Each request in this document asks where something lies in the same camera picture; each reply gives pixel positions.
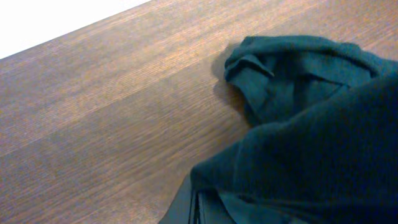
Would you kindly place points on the black t-shirt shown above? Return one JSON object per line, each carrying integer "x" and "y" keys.
{"x": 323, "y": 142}

